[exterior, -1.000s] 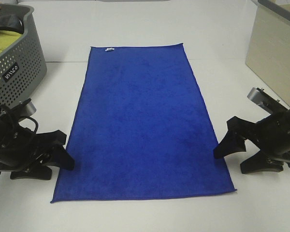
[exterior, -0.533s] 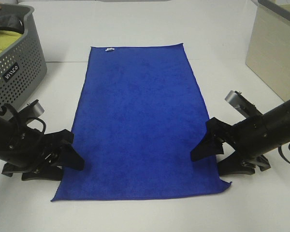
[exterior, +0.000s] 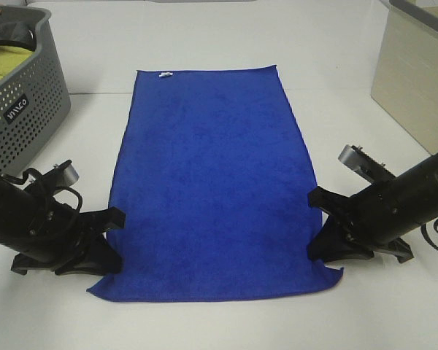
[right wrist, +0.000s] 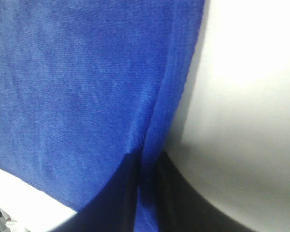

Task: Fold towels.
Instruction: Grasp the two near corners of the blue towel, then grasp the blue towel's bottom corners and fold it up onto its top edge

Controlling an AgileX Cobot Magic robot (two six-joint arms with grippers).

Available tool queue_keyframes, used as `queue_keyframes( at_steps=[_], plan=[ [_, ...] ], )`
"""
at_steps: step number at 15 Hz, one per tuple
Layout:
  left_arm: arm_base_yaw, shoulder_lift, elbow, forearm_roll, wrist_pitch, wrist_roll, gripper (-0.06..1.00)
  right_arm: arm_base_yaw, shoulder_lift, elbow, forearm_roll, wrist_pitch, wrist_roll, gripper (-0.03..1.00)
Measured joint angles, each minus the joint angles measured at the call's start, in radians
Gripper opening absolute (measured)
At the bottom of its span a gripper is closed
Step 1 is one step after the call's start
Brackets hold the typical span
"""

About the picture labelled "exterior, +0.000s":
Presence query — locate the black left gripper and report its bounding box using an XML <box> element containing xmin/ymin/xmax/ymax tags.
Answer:
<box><xmin>0</xmin><ymin>172</ymin><xmax>126</xmax><ymax>276</ymax></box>

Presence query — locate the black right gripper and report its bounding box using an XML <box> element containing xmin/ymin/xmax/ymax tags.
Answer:
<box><xmin>307</xmin><ymin>153</ymin><xmax>438</xmax><ymax>263</ymax></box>

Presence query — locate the blue microfiber towel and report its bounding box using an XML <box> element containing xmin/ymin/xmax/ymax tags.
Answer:
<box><xmin>90</xmin><ymin>66</ymin><xmax>342</xmax><ymax>303</ymax></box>

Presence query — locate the grey perforated laundry basket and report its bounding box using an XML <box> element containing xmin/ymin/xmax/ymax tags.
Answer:
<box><xmin>0</xmin><ymin>5</ymin><xmax>71</xmax><ymax>175</ymax></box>

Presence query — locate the beige storage bin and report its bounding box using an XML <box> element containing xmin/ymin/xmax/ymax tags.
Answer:
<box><xmin>371</xmin><ymin>1</ymin><xmax>438</xmax><ymax>154</ymax></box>

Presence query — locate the yellow-green towel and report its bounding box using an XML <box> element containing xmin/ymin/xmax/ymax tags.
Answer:
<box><xmin>0</xmin><ymin>46</ymin><xmax>34</xmax><ymax>80</ymax></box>

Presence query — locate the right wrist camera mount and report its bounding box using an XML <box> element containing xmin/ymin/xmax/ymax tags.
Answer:
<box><xmin>338</xmin><ymin>144</ymin><xmax>395</xmax><ymax>184</ymax></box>

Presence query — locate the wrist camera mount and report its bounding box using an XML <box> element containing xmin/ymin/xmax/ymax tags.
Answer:
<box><xmin>338</xmin><ymin>144</ymin><xmax>395</xmax><ymax>184</ymax></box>
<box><xmin>25</xmin><ymin>160</ymin><xmax>79</xmax><ymax>190</ymax></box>

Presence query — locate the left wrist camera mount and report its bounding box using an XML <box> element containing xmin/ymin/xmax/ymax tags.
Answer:
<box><xmin>25</xmin><ymin>160</ymin><xmax>79</xmax><ymax>190</ymax></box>

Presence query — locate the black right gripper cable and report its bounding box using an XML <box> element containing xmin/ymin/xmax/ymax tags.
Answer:
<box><xmin>419</xmin><ymin>214</ymin><xmax>438</xmax><ymax>253</ymax></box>

